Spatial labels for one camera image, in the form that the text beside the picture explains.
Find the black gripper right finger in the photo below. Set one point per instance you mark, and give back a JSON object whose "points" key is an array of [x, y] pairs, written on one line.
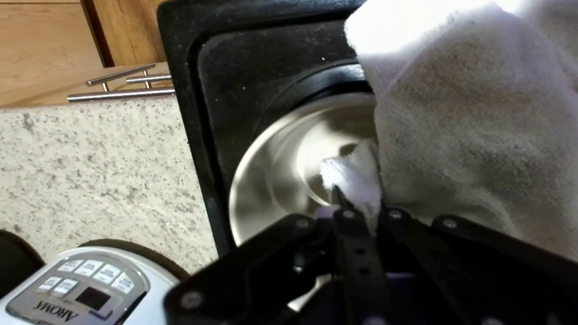
{"points": [[437, 262]]}

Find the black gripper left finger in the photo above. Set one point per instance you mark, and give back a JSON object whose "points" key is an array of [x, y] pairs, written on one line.
{"points": [[357, 266]]}

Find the white cloth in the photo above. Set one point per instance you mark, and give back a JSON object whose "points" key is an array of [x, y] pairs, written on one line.
{"points": [[475, 114]]}

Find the white bowl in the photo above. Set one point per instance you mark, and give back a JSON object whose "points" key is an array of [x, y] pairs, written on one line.
{"points": [[280, 170]]}

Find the black stove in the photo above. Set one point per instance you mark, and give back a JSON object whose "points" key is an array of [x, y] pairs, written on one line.
{"points": [[238, 65]]}

